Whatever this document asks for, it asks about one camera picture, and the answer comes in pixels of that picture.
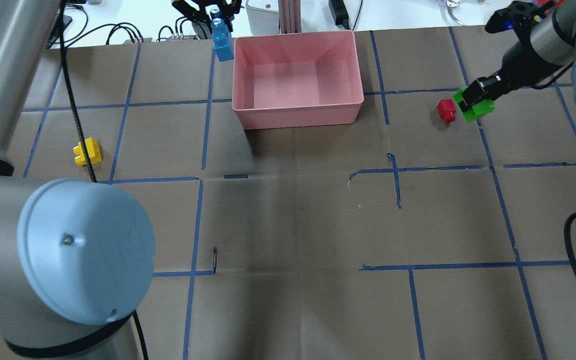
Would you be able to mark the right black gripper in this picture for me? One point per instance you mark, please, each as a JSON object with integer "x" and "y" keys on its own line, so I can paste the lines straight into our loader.
{"x": 516, "y": 62}

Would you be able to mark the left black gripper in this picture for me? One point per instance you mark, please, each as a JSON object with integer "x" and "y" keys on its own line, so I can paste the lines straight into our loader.
{"x": 207, "y": 8}

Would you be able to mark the green toy block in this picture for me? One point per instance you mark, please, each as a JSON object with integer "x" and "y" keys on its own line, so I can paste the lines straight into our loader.
{"x": 475, "y": 112}

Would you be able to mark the blue toy block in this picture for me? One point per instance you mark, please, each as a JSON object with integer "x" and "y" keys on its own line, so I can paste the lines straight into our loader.
{"x": 222, "y": 40}

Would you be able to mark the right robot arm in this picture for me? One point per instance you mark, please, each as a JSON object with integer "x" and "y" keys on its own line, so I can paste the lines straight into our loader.
{"x": 546, "y": 46}

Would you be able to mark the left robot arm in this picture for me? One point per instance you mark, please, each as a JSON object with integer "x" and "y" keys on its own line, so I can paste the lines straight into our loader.
{"x": 76, "y": 257}

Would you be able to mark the pink plastic box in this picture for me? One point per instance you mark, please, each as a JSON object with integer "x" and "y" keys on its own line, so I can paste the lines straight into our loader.
{"x": 296, "y": 80}

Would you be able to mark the white cube device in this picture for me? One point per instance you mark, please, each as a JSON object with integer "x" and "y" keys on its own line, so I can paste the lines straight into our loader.
{"x": 263, "y": 17}

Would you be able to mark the red toy block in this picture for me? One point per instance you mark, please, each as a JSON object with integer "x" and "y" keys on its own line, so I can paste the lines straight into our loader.
{"x": 447, "y": 110}

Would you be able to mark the black power adapter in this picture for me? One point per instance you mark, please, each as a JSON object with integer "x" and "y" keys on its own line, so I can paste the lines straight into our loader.
{"x": 339, "y": 13}

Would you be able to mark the yellow toy block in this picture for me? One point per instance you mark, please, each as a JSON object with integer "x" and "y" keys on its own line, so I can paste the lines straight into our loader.
{"x": 93, "y": 150}

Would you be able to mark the aluminium frame post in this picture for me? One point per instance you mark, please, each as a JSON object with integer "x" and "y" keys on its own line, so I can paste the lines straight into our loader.
{"x": 290, "y": 21}

